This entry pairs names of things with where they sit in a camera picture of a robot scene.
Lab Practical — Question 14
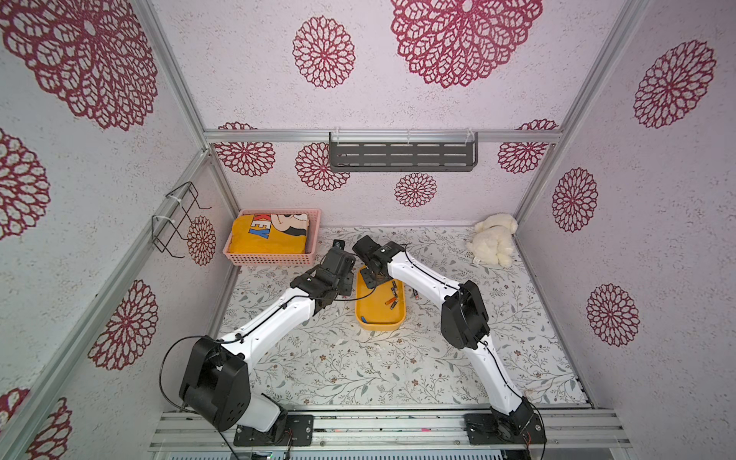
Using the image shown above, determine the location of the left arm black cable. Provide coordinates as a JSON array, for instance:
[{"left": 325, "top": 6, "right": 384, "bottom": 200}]
[{"left": 158, "top": 281, "right": 381, "bottom": 460}]

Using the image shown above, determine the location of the yellow folded cartoon shirt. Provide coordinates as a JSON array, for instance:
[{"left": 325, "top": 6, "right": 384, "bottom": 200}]
[{"left": 228, "top": 213, "right": 309, "bottom": 254}]

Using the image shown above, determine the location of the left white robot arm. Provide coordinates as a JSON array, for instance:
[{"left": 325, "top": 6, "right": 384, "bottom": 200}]
[{"left": 179, "top": 240, "right": 356, "bottom": 442}]

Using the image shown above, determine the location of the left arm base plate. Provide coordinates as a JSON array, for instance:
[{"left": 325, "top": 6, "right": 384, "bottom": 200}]
[{"left": 234, "top": 414, "right": 314, "bottom": 448}]

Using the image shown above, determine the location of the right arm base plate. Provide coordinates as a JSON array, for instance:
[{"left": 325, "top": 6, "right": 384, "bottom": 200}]
[{"left": 464, "top": 413, "right": 547, "bottom": 446}]

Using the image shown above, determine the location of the black wire wall rack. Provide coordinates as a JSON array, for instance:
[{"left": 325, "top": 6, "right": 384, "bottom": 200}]
[{"left": 149, "top": 181, "right": 211, "bottom": 259}]

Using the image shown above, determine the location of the grey wall shelf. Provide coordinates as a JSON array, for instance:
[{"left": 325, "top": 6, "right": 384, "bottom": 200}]
[{"left": 328, "top": 132, "right": 478, "bottom": 174}]

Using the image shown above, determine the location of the white plush toy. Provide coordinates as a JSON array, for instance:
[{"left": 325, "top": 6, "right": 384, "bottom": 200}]
[{"left": 466, "top": 214, "right": 518, "bottom": 268}]

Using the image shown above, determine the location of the yellow plastic storage box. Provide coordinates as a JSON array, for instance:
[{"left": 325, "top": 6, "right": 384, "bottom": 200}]
[{"left": 355, "top": 273, "right": 406, "bottom": 332}]

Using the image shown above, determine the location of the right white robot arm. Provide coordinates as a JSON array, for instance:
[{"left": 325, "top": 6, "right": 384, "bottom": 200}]
[{"left": 353, "top": 236, "right": 547, "bottom": 444}]

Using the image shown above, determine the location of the pink plastic basket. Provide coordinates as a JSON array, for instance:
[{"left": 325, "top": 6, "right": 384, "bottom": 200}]
[{"left": 222, "top": 209, "right": 321, "bottom": 266}]

